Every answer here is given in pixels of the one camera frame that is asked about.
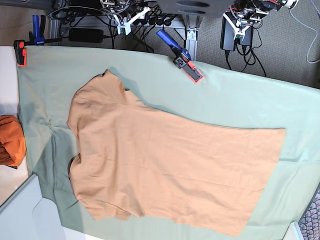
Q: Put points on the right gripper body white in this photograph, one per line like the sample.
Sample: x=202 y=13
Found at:
x=124 y=24

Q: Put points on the black power brick pair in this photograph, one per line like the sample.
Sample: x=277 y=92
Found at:
x=228 y=40

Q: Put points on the blue clamp on left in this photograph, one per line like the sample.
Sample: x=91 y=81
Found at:
x=36 y=38

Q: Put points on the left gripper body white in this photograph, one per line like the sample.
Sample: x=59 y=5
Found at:
x=242 y=20

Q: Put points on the grey camera mount plate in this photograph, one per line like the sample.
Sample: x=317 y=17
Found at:
x=203 y=8

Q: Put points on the blue clamp at centre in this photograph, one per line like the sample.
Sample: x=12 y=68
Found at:
x=182 y=58

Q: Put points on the dark orange folded garment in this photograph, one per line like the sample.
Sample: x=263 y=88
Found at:
x=12 y=141

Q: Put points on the light green table cloth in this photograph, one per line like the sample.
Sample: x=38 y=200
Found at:
x=53 y=74

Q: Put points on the tan orange T-shirt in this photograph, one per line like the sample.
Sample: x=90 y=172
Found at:
x=136 y=160

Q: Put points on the power strip with plugs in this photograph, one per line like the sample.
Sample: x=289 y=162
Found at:
x=159 y=20

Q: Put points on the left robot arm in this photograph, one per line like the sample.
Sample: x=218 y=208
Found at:
x=265 y=6

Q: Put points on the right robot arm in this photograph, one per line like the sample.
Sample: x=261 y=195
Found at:
x=124 y=13

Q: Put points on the aluminium frame post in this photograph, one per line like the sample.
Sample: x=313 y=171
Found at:
x=190 y=33

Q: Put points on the black power adapter left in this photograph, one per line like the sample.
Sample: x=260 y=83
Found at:
x=86 y=35

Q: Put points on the grey plastic bin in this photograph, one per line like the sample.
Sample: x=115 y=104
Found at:
x=27 y=215

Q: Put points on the blue clamp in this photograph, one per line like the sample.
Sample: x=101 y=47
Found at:
x=36 y=38
x=182 y=58

